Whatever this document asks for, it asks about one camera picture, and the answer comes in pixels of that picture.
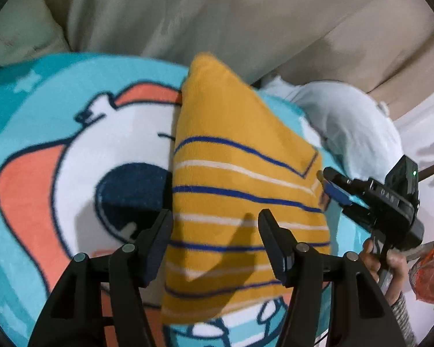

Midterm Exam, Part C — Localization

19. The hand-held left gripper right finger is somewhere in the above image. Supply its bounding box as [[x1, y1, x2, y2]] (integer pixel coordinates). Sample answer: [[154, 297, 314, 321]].
[[258, 209, 409, 347]]

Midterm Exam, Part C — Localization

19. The orange plastic bag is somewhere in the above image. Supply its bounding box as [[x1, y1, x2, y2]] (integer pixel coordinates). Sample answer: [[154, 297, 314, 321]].
[[408, 237, 434, 305]]

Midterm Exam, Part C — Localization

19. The turquoise printed blanket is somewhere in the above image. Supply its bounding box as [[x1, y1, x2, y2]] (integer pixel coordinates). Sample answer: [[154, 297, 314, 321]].
[[0, 52, 375, 347]]

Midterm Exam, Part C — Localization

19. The beige curtain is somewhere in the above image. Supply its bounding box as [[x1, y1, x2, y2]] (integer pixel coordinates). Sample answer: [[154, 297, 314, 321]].
[[0, 0, 434, 120]]

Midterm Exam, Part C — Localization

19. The person's right hand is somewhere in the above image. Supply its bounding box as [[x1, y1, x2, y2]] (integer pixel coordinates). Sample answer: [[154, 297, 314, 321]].
[[359, 239, 410, 307]]

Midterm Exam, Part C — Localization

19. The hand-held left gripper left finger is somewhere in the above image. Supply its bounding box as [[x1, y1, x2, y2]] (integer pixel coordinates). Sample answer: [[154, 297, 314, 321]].
[[28, 209, 174, 347]]

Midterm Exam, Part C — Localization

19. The person's right forearm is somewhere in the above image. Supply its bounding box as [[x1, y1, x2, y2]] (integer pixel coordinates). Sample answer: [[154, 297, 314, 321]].
[[390, 291, 419, 347]]

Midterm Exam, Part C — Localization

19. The yellow striped sweater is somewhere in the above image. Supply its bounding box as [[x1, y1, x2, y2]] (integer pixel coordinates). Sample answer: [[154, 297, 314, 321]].
[[161, 52, 333, 325]]

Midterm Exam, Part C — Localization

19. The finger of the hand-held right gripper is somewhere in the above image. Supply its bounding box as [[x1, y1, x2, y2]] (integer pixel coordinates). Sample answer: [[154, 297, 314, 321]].
[[341, 202, 378, 232], [322, 167, 371, 206]]

